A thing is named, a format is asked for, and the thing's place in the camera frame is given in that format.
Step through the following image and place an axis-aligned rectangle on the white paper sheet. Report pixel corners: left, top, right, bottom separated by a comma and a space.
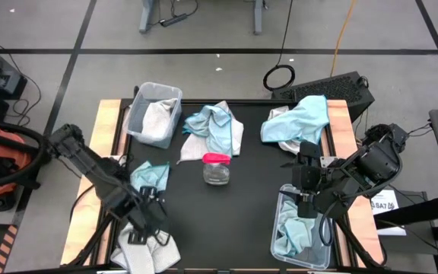
370, 189, 408, 237

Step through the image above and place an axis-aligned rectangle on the black power strip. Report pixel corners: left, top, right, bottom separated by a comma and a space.
159, 13, 189, 27

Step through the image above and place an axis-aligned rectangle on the glass jar with pink lid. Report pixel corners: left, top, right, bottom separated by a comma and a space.
201, 151, 232, 186

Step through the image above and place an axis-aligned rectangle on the grey desk leg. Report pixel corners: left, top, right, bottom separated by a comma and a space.
252, 0, 265, 35
138, 0, 155, 34

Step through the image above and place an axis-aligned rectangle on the orange vacuum with black hose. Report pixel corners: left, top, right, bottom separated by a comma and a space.
0, 118, 52, 212

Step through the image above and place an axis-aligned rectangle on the black hanging cable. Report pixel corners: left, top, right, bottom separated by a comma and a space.
262, 0, 297, 92

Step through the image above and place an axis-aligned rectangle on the black frame strut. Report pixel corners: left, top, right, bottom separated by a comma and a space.
335, 218, 386, 269
66, 212, 125, 267

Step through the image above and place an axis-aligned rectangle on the blue and white cloth pile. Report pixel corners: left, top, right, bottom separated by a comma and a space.
176, 100, 245, 164

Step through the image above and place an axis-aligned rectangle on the clear plastic bin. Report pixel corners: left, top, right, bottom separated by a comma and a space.
270, 183, 333, 270
125, 81, 184, 150

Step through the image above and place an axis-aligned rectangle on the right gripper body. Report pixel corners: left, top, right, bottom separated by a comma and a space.
293, 158, 341, 202

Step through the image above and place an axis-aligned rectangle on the yellow hanging cable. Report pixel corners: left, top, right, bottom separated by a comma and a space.
329, 0, 357, 78

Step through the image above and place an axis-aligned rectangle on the light blue microfiber towel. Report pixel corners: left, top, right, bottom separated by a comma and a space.
182, 103, 235, 158
129, 160, 170, 193
274, 199, 319, 258
260, 94, 330, 145

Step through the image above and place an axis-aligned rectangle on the black computer tower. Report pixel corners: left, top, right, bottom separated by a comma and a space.
271, 71, 376, 123

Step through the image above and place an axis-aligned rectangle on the grey waffle microfiber towel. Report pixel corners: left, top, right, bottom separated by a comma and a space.
139, 97, 179, 144
267, 105, 315, 156
109, 222, 182, 274

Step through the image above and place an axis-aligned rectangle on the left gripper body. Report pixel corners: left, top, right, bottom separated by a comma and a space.
127, 196, 169, 234

